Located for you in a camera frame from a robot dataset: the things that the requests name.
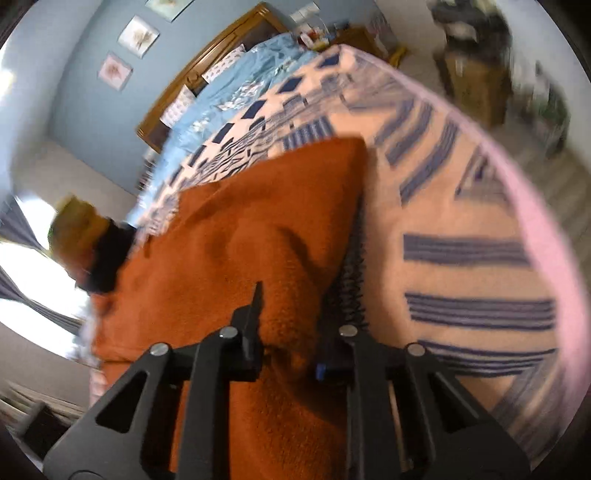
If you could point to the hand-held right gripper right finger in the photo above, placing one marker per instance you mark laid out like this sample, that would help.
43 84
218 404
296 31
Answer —
364 364

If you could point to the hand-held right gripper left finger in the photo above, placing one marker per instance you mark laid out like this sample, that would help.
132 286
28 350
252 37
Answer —
249 332

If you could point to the rust orange knit sweater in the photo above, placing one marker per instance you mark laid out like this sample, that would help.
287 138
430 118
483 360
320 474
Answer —
231 230

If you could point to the pile of dark clothes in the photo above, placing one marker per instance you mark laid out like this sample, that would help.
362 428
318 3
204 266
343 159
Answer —
471 23

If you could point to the black folded garment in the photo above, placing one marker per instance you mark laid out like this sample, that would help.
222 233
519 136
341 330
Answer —
108 258

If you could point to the peach navy printed blanket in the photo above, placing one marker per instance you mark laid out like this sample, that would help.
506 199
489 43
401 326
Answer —
461 217

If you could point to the yellow folded garment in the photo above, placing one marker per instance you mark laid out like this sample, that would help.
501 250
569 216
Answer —
74 226

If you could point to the grey curtain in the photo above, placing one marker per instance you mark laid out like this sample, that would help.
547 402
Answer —
41 304
18 226

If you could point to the light blue floral duvet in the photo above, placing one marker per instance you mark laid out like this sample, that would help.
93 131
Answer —
231 87

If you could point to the wooden headboard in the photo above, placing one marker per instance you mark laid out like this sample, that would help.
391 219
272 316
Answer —
217 44

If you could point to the wooden cabinet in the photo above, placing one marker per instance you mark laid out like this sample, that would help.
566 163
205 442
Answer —
475 87

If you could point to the wooden nightstand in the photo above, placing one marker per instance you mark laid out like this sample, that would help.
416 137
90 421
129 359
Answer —
355 38

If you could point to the pink wall picture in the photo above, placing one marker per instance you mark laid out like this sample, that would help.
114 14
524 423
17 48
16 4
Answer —
115 71

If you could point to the white wall picture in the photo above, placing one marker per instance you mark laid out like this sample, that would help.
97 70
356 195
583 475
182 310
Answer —
138 36

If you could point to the white wall socket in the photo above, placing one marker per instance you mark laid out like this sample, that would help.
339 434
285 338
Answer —
304 11

